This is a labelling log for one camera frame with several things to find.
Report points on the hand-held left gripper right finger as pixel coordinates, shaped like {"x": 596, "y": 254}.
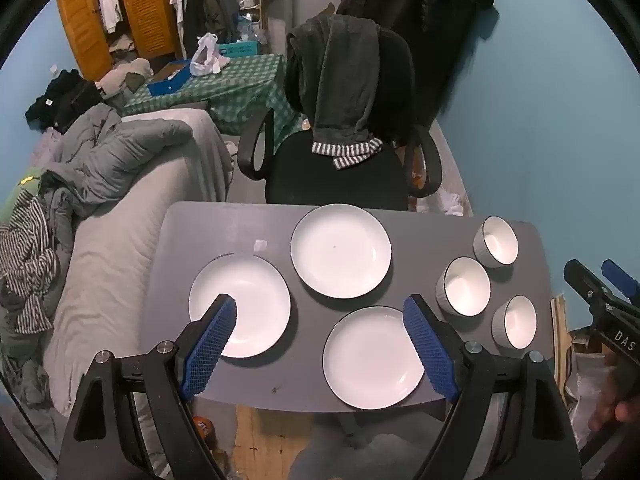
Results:
{"x": 430, "y": 350}

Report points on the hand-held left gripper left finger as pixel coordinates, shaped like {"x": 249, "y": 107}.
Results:
{"x": 210, "y": 345}

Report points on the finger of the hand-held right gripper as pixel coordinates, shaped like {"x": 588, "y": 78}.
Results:
{"x": 582, "y": 280}
{"x": 620, "y": 277}

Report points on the white plate with black rim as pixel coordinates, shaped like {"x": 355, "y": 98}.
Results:
{"x": 341, "y": 250}
{"x": 250, "y": 300}
{"x": 370, "y": 360}

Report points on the white ribbed bowl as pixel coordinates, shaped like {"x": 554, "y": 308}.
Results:
{"x": 517, "y": 322}
{"x": 497, "y": 242}
{"x": 467, "y": 287}

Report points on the person's right hand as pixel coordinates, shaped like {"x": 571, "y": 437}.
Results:
{"x": 605, "y": 395}

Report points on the light wooden boards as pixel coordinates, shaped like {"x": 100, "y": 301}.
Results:
{"x": 560, "y": 330}

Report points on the clear plastic bag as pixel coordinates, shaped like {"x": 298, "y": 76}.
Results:
{"x": 587, "y": 380}

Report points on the orange object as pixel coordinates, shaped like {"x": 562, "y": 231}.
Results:
{"x": 202, "y": 427}

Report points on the small white paper scrap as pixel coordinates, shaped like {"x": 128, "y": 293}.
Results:
{"x": 260, "y": 245}

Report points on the grey bed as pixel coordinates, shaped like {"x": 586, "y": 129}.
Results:
{"x": 115, "y": 260}

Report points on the crumpled white bag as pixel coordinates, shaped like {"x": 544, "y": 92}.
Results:
{"x": 450, "y": 202}

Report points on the orange snack bag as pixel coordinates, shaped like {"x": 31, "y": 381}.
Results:
{"x": 417, "y": 175}

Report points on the grey-green garment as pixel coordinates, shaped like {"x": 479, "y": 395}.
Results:
{"x": 22, "y": 370}

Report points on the black office chair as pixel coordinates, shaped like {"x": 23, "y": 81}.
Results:
{"x": 340, "y": 180}

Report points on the black and white striped shirt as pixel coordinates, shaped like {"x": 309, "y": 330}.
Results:
{"x": 25, "y": 260}

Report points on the grey duvet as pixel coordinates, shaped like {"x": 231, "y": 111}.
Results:
{"x": 115, "y": 155}

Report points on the green checkered tablecloth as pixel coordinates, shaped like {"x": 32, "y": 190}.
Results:
{"x": 240, "y": 90}

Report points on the blue flat box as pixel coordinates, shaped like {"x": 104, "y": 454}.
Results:
{"x": 170, "y": 84}

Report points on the grey hooded jacket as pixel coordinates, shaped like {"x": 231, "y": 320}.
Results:
{"x": 345, "y": 85}

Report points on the pile of beige clothes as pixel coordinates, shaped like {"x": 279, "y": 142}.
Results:
{"x": 122, "y": 75}

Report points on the pile of black clothes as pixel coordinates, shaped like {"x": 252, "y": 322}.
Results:
{"x": 65, "y": 100}

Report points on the white plastic bag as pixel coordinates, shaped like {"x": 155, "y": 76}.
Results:
{"x": 205, "y": 55}

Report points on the black hanging coat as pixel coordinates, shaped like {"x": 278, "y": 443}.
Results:
{"x": 430, "y": 25}

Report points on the orange wooden wardrobe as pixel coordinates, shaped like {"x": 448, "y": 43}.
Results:
{"x": 150, "y": 10}

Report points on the white hanging shirt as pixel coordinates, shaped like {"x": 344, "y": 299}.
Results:
{"x": 109, "y": 0}

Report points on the dark clothes on rail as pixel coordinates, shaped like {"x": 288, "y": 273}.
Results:
{"x": 205, "y": 5}

